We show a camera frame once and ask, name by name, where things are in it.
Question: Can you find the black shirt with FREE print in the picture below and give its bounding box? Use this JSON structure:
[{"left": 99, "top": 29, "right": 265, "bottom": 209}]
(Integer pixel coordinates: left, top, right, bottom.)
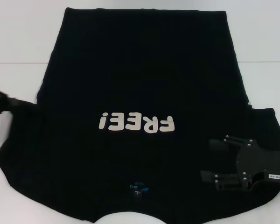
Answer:
[{"left": 0, "top": 7, "right": 280, "bottom": 224}]

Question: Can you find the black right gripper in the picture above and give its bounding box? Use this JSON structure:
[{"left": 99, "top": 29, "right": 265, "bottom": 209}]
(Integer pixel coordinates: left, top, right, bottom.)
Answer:
[{"left": 200, "top": 135, "right": 280, "bottom": 192}]

